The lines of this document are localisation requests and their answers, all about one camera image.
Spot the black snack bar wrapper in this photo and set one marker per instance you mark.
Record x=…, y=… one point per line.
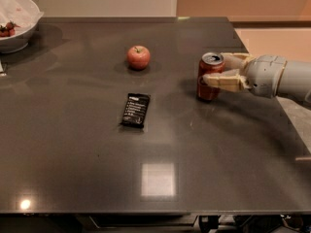
x=135, y=110

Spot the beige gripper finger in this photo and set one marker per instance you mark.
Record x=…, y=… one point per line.
x=237, y=60
x=230, y=80

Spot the red coke can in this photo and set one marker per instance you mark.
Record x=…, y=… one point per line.
x=210, y=63

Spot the red strawberries in bowl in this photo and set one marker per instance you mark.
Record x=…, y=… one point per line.
x=8, y=30

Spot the red apple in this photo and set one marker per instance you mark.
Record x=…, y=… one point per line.
x=138, y=57

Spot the white napkin in bowl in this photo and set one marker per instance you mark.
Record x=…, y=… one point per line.
x=23, y=13

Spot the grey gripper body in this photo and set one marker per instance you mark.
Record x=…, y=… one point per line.
x=266, y=75

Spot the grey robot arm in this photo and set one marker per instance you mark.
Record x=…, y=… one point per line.
x=295, y=82

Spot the white bowl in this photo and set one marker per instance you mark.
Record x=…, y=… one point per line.
x=18, y=41

